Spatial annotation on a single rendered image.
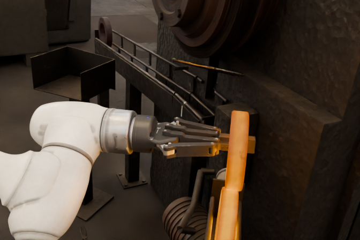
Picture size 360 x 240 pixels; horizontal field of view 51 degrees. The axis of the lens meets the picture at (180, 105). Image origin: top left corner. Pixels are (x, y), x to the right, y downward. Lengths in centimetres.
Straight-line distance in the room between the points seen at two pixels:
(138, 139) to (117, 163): 145
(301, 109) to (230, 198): 31
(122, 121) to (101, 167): 142
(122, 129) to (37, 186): 18
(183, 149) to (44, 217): 26
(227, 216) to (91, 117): 32
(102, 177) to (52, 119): 133
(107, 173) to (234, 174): 147
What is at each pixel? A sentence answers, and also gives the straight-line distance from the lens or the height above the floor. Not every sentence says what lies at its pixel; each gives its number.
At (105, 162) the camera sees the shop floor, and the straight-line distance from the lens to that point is 219.
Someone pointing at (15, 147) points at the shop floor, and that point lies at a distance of 241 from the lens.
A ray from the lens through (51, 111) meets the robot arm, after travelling 79.
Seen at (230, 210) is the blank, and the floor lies 78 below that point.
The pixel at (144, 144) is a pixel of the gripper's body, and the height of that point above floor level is 86.
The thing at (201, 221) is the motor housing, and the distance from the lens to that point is 107.
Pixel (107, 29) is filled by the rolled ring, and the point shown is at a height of 68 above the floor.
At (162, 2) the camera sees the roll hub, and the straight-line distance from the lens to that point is 116.
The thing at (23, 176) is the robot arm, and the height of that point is 86.
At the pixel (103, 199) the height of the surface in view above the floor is 1.
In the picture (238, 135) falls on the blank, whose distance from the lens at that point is 69.
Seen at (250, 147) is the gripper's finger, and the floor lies 87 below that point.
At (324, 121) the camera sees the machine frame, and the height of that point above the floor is 87.
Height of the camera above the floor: 126
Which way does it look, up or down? 26 degrees down
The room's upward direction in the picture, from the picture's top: 5 degrees clockwise
